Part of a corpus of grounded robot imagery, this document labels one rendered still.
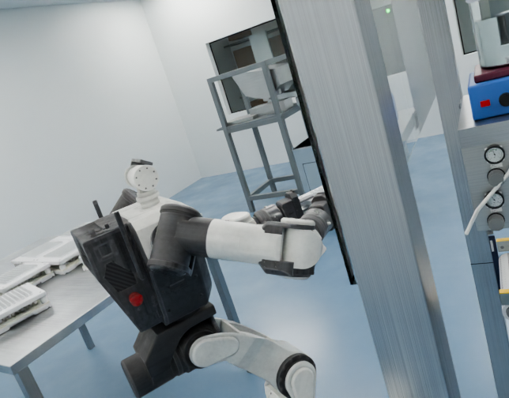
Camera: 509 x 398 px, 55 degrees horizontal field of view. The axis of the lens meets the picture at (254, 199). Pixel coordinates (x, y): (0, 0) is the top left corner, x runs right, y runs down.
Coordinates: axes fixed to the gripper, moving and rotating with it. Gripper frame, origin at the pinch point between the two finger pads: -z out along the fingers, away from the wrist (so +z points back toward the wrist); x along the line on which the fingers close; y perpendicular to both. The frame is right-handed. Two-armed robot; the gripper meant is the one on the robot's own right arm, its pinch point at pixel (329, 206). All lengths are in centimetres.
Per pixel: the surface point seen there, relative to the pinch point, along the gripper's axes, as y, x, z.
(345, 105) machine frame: 47, -44, 94
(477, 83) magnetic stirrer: 50, -31, 23
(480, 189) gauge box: 47, -10, 29
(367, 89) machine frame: 49, -45, 94
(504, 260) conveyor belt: 46, 21, 4
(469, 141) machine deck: 47, -21, 29
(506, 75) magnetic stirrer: 56, -31, 22
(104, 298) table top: -91, 16, 22
